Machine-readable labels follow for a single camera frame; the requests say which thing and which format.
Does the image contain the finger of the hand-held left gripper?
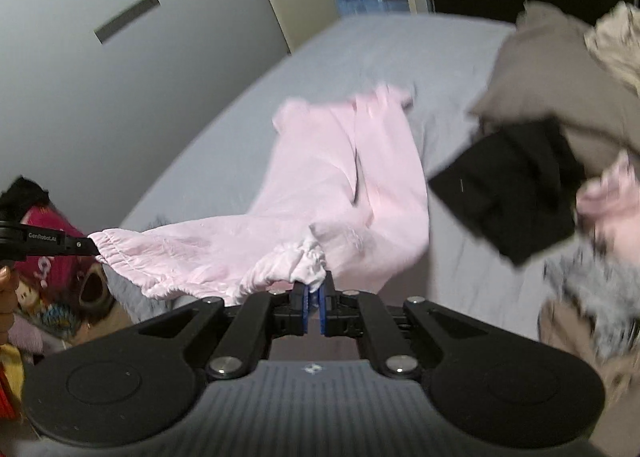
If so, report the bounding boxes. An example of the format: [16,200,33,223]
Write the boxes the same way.
[62,233,102,257]

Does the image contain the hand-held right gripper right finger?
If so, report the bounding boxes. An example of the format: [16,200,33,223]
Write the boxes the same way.
[316,271,489,380]

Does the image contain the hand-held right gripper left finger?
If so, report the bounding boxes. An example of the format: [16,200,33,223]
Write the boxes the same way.
[137,282,314,381]

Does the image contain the pink pants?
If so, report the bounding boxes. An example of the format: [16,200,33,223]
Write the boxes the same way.
[89,83,431,308]

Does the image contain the person's left hand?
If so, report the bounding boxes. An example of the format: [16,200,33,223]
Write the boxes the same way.
[0,264,15,345]

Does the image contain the red printed bag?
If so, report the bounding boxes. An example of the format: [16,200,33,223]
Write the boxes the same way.
[14,206,117,330]

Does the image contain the black cloth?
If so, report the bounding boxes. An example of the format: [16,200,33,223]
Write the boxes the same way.
[0,175,49,224]

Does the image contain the black garment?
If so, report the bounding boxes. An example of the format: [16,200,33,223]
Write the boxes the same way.
[427,118,590,266]

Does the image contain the tan garment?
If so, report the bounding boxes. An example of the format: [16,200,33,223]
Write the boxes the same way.
[539,296,640,438]

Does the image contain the bed with blue-grey sheet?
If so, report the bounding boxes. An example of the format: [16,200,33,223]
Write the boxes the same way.
[117,12,591,338]

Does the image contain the grey garment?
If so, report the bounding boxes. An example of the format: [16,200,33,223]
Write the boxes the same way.
[544,242,640,360]

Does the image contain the small pink garment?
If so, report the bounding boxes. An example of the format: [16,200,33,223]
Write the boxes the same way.
[574,151,640,260]

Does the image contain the grey-brown blanket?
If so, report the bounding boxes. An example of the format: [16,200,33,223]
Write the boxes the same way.
[467,1,640,170]

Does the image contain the dark rectangular wall plate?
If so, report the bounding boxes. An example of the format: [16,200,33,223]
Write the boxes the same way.
[94,0,162,45]

